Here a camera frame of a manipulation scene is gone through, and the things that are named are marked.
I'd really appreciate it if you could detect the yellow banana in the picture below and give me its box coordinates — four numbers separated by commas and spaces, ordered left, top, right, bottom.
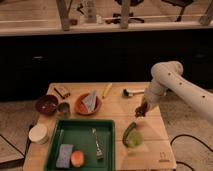
102, 83, 112, 99

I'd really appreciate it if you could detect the small metal cup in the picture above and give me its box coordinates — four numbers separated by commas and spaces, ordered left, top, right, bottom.
58, 102, 70, 116

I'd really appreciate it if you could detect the green plastic tray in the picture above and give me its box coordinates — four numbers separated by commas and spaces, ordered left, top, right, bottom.
44, 119, 115, 171

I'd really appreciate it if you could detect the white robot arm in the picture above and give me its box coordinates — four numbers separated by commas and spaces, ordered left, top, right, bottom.
135, 61, 213, 125

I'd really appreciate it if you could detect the green plastic cup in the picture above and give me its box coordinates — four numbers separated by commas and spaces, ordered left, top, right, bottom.
127, 131, 143, 148

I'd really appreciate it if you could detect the metal fork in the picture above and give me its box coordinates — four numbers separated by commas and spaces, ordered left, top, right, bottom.
92, 128, 103, 160

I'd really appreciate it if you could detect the orange peach fruit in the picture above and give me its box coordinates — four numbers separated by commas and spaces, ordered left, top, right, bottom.
70, 150, 84, 167

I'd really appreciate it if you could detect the orange bowl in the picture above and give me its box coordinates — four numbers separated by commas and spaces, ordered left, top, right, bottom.
74, 92, 102, 116

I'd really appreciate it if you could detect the black floor cable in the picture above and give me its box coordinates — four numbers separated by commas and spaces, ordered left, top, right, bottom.
170, 133, 213, 171

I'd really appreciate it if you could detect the grey folded cloth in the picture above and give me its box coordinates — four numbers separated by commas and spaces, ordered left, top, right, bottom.
82, 91, 97, 112

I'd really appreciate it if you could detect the brown wooden block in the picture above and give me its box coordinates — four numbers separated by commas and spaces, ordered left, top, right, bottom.
54, 86, 70, 99

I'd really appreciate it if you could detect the wooden table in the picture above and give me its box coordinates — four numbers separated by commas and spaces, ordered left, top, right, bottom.
23, 82, 176, 171

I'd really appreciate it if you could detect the dark purple grape bunch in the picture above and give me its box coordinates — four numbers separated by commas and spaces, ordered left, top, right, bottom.
135, 105, 147, 117

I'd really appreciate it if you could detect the white handled brush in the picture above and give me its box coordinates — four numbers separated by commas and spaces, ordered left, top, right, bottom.
123, 89, 145, 97

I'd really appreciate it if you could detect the dark red bowl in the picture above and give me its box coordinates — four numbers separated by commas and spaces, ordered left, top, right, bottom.
35, 95, 58, 116

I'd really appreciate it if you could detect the blue sponge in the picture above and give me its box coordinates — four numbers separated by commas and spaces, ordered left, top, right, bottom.
56, 144, 73, 168

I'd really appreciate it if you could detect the green cucumber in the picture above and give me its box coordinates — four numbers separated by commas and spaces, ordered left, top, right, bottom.
122, 122, 136, 147

